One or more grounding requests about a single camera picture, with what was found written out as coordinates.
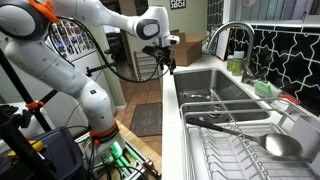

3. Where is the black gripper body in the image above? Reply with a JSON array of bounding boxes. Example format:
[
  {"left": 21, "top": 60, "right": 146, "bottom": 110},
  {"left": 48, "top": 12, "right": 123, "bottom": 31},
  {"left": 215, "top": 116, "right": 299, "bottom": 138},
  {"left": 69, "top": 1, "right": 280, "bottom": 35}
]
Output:
[{"left": 155, "top": 49, "right": 174, "bottom": 68}]

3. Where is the steel gooseneck faucet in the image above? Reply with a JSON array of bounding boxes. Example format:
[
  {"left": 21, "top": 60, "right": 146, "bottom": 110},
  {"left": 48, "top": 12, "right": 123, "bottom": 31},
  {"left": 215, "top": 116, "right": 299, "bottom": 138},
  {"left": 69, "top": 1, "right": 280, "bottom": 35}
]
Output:
[{"left": 206, "top": 20, "right": 258, "bottom": 84}]

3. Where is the green sponge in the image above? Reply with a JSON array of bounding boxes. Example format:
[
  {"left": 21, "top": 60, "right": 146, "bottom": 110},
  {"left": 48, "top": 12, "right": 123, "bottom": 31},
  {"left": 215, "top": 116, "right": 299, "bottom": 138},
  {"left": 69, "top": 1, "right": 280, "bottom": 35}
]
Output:
[{"left": 253, "top": 80, "right": 274, "bottom": 99}]

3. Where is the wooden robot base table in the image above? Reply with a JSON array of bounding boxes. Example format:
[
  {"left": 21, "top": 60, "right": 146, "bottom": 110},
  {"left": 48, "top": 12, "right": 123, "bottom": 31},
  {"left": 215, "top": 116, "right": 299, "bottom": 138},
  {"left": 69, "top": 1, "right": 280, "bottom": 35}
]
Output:
[{"left": 114, "top": 119, "right": 163, "bottom": 174}]

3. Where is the clear plastic sponge holder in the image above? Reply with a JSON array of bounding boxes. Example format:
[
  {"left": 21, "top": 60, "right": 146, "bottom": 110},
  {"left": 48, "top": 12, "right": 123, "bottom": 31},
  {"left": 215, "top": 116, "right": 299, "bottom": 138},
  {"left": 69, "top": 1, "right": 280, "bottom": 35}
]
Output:
[{"left": 251, "top": 79, "right": 301, "bottom": 111}]

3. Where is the brown cardboard box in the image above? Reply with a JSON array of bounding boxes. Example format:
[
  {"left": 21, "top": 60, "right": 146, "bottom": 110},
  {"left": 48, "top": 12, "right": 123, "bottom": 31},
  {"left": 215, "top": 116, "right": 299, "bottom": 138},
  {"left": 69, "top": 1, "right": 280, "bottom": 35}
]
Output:
[{"left": 169, "top": 29, "right": 208, "bottom": 67}]

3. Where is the stainless steel sink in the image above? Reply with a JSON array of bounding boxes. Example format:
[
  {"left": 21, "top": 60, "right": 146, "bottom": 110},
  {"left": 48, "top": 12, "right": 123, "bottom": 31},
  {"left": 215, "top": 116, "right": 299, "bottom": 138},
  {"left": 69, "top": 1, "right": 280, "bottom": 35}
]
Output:
[{"left": 173, "top": 68, "right": 271, "bottom": 123}]

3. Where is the steel fork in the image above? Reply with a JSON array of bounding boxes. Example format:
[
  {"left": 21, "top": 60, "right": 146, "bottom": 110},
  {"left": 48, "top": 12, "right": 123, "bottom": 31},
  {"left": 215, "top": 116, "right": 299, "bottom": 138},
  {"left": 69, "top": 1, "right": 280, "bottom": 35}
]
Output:
[{"left": 181, "top": 93, "right": 211, "bottom": 99}]

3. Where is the white paper card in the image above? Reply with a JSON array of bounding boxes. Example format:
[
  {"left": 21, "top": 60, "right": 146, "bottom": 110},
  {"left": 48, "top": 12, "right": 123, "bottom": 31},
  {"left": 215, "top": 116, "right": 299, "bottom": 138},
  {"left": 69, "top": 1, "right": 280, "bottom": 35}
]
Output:
[{"left": 214, "top": 28, "right": 231, "bottom": 61}]

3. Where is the dark patterned floor rug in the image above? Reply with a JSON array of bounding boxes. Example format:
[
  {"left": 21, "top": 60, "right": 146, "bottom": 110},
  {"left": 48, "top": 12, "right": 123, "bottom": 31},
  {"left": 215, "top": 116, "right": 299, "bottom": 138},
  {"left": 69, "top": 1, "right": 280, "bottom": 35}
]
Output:
[{"left": 129, "top": 102, "right": 163, "bottom": 138}]

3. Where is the small green bottle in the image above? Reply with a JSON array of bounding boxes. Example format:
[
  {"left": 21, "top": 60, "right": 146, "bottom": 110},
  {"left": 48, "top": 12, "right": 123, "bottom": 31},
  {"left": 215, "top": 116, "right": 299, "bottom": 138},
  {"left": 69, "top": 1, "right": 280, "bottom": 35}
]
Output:
[{"left": 226, "top": 54, "right": 235, "bottom": 72}]

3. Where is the tall green bottle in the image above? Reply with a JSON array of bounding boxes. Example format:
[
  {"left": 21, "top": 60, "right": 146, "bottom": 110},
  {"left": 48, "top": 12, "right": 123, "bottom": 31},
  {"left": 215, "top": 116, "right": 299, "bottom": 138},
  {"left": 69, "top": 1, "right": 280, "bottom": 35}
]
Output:
[{"left": 232, "top": 50, "right": 245, "bottom": 77}]

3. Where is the photo collage sheet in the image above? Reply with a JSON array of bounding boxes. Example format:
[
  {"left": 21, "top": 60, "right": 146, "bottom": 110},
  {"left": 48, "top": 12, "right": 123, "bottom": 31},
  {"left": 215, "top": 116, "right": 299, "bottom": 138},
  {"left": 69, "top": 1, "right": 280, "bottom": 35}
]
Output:
[{"left": 49, "top": 19, "right": 98, "bottom": 63}]

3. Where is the white refrigerator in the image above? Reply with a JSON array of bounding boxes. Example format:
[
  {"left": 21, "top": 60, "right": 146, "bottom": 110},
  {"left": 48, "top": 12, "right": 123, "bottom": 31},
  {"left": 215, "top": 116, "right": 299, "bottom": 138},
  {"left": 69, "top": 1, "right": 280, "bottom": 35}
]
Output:
[{"left": 0, "top": 19, "right": 116, "bottom": 134}]

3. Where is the red curved scraper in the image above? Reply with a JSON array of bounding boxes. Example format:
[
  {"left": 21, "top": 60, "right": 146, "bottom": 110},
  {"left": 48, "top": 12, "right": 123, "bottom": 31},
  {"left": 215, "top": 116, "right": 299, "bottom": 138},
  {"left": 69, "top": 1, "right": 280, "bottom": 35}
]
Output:
[{"left": 278, "top": 94, "right": 300, "bottom": 106}]

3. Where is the dark blue storage bin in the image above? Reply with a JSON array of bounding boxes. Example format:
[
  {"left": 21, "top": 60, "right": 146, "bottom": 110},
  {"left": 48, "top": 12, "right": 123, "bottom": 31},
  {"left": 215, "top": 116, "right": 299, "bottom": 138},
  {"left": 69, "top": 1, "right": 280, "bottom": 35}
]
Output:
[{"left": 0, "top": 126, "right": 84, "bottom": 180}]

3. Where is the orange tripod clamp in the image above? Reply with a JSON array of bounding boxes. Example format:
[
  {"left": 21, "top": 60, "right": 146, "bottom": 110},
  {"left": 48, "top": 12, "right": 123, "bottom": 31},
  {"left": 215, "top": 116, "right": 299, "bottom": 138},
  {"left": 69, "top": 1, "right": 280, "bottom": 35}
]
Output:
[{"left": 25, "top": 100, "right": 45, "bottom": 111}]

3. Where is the black tripod stand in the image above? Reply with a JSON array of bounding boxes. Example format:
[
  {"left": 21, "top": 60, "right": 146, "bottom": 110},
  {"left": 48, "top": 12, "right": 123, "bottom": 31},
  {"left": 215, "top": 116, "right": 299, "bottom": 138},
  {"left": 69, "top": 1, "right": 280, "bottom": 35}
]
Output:
[{"left": 0, "top": 48, "right": 116, "bottom": 180}]

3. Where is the white utensil caddy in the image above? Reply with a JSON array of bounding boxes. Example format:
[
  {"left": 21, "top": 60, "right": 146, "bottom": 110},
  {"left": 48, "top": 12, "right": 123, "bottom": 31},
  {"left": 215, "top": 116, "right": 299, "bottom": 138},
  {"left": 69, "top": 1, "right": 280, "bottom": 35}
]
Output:
[{"left": 289, "top": 114, "right": 320, "bottom": 164}]

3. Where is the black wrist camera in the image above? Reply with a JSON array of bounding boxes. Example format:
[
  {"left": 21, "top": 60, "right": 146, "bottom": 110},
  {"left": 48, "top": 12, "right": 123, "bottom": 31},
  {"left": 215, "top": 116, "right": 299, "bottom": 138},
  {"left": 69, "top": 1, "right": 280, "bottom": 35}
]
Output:
[{"left": 142, "top": 45, "right": 164, "bottom": 56}]

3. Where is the black white wall picture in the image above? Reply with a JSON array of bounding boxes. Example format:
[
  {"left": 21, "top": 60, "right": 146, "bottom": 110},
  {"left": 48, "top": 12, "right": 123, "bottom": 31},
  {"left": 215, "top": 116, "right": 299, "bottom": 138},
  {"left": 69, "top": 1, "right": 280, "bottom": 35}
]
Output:
[{"left": 169, "top": 0, "right": 187, "bottom": 10}]

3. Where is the steel wire sink grid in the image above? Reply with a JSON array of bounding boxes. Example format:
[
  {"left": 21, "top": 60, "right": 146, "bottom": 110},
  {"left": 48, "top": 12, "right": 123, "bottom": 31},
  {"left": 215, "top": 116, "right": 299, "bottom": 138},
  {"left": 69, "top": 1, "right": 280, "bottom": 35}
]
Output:
[{"left": 178, "top": 88, "right": 241, "bottom": 114}]

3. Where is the steel wire dish rack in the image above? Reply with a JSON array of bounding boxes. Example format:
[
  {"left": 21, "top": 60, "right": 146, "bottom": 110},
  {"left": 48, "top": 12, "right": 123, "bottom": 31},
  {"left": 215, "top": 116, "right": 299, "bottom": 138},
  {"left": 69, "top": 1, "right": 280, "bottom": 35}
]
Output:
[{"left": 179, "top": 97, "right": 320, "bottom": 180}]

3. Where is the orange cable clip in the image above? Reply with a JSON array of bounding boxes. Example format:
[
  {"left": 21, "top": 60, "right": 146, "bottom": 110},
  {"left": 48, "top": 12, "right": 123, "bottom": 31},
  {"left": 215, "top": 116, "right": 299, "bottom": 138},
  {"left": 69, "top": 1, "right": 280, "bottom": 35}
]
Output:
[{"left": 28, "top": 0, "right": 59, "bottom": 24}]

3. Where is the large steel spoon black handle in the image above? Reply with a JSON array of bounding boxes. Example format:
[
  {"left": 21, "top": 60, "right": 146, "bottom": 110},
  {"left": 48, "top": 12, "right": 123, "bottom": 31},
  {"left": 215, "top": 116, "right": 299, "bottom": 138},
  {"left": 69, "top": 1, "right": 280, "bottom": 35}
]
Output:
[{"left": 186, "top": 118, "right": 304, "bottom": 158}]

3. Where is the yellow tool handle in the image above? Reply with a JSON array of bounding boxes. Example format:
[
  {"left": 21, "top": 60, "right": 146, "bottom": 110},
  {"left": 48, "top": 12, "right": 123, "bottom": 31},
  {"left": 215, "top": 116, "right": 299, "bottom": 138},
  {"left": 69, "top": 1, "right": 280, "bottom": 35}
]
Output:
[{"left": 6, "top": 139, "right": 46, "bottom": 158}]

